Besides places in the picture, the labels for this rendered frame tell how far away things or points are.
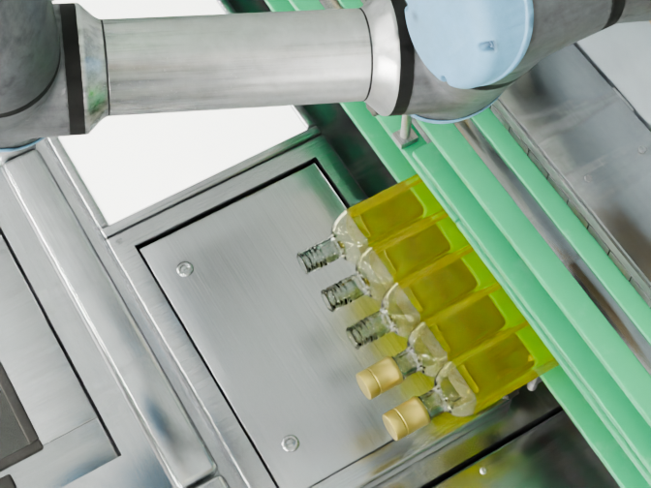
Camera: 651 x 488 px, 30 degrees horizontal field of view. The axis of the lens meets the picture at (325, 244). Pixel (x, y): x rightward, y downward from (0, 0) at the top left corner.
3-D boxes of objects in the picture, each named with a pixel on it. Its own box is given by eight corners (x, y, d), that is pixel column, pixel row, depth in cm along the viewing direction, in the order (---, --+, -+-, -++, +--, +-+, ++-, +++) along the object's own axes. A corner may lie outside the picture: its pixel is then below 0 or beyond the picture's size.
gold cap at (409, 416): (431, 415, 136) (398, 434, 134) (429, 428, 139) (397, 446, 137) (414, 390, 137) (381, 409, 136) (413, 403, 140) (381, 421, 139)
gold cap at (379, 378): (385, 360, 142) (353, 378, 141) (389, 351, 139) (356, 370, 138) (401, 385, 141) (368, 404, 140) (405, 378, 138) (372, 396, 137)
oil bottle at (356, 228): (466, 167, 157) (324, 241, 152) (471, 143, 152) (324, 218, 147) (491, 199, 155) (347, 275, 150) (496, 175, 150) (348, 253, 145)
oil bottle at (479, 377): (573, 306, 147) (424, 389, 142) (581, 284, 143) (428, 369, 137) (601, 342, 145) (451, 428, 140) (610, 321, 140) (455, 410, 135)
